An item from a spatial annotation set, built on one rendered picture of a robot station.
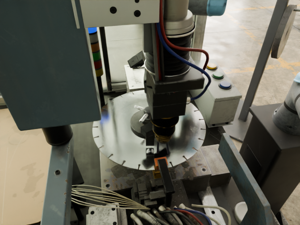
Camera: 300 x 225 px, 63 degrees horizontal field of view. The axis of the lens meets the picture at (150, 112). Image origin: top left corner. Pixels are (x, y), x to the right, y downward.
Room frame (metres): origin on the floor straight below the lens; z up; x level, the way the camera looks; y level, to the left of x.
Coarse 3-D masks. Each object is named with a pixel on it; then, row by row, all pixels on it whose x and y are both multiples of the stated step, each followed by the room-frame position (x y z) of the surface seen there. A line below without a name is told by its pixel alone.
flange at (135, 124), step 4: (136, 112) 0.56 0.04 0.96; (140, 112) 0.56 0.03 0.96; (132, 116) 0.54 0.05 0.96; (136, 116) 0.54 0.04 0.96; (140, 116) 0.54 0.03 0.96; (132, 120) 0.52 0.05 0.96; (136, 120) 0.52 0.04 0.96; (148, 120) 0.51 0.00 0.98; (132, 124) 0.51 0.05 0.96; (136, 124) 0.51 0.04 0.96; (140, 124) 0.50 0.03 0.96; (144, 124) 0.50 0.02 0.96; (132, 128) 0.49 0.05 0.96; (136, 128) 0.49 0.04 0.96; (140, 128) 0.49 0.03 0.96; (136, 132) 0.48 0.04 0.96; (140, 132) 0.47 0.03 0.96; (144, 136) 0.47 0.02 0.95
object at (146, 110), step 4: (136, 108) 0.54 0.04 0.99; (140, 108) 0.53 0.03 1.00; (144, 108) 0.53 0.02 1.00; (148, 108) 0.52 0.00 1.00; (144, 112) 0.52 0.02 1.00; (148, 112) 0.51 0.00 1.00; (144, 116) 0.50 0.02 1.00; (148, 116) 0.51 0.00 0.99; (140, 120) 0.48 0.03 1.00; (144, 120) 0.49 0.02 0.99
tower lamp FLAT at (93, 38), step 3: (93, 33) 0.74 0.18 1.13; (96, 33) 0.75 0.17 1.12; (90, 36) 0.74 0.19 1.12; (93, 36) 0.74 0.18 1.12; (96, 36) 0.75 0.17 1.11; (90, 39) 0.74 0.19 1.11; (93, 39) 0.74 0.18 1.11; (96, 39) 0.75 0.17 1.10; (90, 42) 0.74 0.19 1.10; (93, 42) 0.74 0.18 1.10
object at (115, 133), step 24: (120, 96) 0.65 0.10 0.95; (144, 96) 0.65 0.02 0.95; (120, 120) 0.53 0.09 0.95; (192, 120) 0.53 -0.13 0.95; (96, 144) 0.44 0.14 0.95; (120, 144) 0.44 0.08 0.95; (144, 144) 0.44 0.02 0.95; (168, 144) 0.44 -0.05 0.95; (192, 144) 0.44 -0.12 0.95; (144, 168) 0.36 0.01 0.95
